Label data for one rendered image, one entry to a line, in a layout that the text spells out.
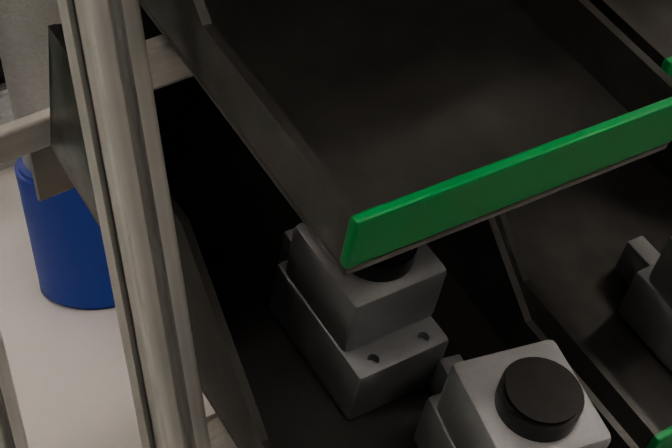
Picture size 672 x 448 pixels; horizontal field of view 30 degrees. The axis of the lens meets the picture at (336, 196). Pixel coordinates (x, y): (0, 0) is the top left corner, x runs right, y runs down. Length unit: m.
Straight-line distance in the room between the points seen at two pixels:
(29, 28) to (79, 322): 0.31
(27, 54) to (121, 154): 0.85
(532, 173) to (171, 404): 0.17
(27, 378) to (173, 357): 0.81
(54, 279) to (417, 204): 1.03
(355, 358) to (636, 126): 0.15
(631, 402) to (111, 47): 0.26
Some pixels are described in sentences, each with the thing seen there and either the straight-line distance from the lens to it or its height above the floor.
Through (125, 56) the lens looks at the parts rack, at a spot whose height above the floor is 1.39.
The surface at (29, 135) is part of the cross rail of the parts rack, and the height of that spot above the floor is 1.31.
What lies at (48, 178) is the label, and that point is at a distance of 0.64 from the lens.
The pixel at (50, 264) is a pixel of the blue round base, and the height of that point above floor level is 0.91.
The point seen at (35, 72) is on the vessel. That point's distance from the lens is 1.27.
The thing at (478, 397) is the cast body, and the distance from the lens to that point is 0.45.
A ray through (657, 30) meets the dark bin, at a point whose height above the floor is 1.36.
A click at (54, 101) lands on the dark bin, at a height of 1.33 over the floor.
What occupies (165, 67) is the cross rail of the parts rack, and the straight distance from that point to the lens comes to 0.43.
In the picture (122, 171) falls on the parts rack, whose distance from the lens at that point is 0.42.
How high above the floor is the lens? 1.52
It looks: 26 degrees down
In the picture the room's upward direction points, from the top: 6 degrees counter-clockwise
